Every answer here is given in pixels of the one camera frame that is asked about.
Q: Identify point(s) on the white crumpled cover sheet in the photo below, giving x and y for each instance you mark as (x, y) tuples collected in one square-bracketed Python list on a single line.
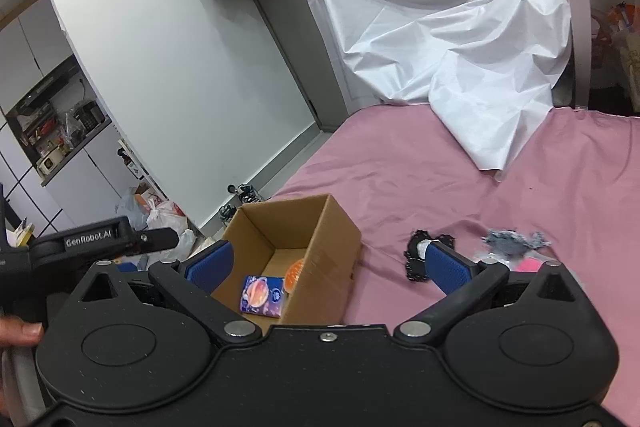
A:
[(440, 37)]

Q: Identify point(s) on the person's left hand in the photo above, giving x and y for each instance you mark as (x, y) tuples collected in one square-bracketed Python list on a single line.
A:
[(20, 332)]

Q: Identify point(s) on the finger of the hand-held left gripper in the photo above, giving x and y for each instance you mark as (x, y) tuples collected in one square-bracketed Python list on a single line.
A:
[(157, 239)]

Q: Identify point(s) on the white plastic bag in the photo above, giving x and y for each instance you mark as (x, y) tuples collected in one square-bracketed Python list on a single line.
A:
[(167, 217)]

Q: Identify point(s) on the orange round item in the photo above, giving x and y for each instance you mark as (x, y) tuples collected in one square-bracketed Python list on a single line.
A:
[(295, 274)]

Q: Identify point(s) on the black lace cloth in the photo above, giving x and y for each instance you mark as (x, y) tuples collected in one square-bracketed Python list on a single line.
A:
[(414, 264)]

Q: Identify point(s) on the dark grey door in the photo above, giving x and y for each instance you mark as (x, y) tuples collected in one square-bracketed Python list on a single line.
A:
[(295, 37)]

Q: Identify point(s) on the cluttered kitchen shelf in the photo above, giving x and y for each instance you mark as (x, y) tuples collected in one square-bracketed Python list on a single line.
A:
[(55, 132)]

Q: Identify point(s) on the purple snack packet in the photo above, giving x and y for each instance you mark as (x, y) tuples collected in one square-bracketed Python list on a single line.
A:
[(260, 296)]

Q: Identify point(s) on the pink bed sheet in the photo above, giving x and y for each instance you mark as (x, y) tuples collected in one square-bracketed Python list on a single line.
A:
[(550, 187)]

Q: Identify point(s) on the black small stand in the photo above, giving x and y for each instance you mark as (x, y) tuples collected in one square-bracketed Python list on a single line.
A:
[(246, 196)]

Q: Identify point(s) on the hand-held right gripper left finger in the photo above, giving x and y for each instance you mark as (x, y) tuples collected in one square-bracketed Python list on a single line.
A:
[(210, 266)]

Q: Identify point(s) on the white desk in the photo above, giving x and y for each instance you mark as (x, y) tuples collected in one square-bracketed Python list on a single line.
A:
[(580, 32)]

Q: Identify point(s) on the beige tote bag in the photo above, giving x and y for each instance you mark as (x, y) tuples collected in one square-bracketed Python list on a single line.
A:
[(627, 52)]

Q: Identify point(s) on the pink small item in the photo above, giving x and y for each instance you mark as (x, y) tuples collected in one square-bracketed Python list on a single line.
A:
[(530, 265)]

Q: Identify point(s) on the brown cardboard box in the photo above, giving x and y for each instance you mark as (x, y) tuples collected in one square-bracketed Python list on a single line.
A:
[(330, 257)]

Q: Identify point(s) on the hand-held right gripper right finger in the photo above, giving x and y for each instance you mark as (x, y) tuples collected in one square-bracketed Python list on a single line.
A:
[(450, 271)]

